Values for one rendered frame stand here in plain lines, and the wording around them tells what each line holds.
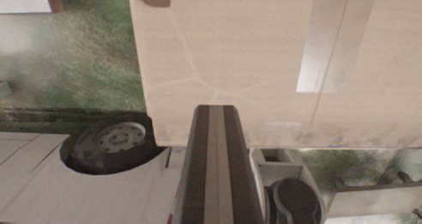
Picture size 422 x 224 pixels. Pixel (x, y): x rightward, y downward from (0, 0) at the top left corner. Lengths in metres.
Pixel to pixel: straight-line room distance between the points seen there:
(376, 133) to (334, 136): 0.05
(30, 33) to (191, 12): 1.59
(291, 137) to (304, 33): 0.11
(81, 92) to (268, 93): 1.58
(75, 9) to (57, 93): 0.64
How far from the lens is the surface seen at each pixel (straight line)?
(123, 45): 1.43
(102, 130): 1.53
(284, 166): 0.66
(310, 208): 0.56
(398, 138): 0.31
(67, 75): 1.70
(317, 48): 0.20
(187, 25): 0.18
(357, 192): 2.19
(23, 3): 1.56
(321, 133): 0.25
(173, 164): 1.14
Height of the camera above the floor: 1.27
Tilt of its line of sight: 59 degrees down
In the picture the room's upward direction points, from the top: 178 degrees counter-clockwise
